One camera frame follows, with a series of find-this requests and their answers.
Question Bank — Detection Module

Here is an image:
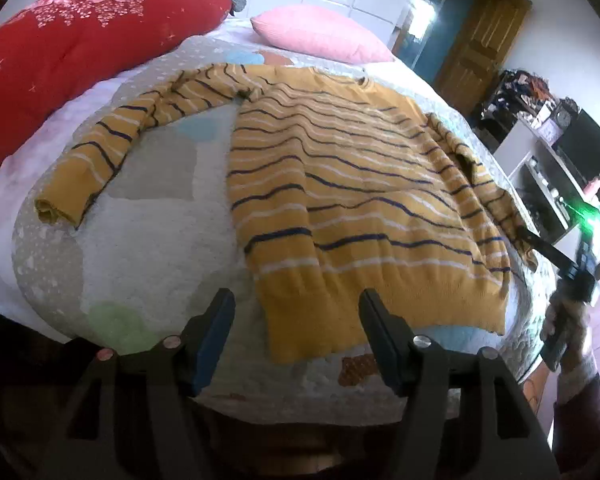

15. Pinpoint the yellow striped knit sweater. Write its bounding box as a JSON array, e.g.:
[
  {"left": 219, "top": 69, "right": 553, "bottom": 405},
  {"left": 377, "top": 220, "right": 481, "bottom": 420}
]
[{"left": 35, "top": 63, "right": 536, "bottom": 363}]

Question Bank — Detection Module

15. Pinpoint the cluttered clothes rack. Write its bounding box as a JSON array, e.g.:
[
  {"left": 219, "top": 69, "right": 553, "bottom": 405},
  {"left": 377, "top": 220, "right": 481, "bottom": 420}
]
[{"left": 469, "top": 70, "right": 557, "bottom": 141}]

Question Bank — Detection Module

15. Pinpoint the gloved right hand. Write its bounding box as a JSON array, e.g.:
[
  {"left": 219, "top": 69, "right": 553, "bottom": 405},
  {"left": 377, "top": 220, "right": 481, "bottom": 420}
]
[{"left": 541, "top": 292, "right": 600, "bottom": 404}]

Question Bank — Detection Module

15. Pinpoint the white shelf unit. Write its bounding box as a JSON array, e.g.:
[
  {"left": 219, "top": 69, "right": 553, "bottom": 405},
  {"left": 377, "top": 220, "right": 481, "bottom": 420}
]
[{"left": 494, "top": 119, "right": 600, "bottom": 261}]

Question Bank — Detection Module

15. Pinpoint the black television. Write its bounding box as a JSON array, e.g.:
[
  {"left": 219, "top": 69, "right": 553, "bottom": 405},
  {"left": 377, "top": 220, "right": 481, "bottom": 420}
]
[{"left": 554, "top": 110, "right": 600, "bottom": 199}]

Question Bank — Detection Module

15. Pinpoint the patchwork quilted bedspread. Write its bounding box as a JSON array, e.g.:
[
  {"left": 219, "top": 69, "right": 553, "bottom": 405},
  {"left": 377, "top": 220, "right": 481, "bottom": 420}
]
[{"left": 12, "top": 36, "right": 556, "bottom": 426}]

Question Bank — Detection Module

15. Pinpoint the wooden door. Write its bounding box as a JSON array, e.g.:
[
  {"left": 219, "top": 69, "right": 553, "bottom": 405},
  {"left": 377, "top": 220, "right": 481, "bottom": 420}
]
[{"left": 434, "top": 0, "right": 531, "bottom": 117}]

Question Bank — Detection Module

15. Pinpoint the pink pillow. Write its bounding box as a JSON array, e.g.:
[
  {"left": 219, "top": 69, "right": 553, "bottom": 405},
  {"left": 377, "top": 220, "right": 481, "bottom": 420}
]
[{"left": 250, "top": 3, "right": 393, "bottom": 65}]

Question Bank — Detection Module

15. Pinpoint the red floral pillow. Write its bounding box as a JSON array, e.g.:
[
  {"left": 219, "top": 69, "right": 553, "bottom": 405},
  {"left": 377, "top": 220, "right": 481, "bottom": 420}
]
[{"left": 0, "top": 0, "right": 232, "bottom": 167}]

